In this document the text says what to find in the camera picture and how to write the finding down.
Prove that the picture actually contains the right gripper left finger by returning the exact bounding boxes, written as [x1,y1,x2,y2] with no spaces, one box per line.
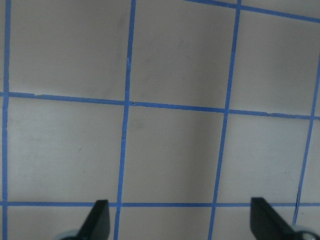
[56,199,111,240]

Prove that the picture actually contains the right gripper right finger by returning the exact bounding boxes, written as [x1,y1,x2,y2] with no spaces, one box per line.
[250,197,320,240]

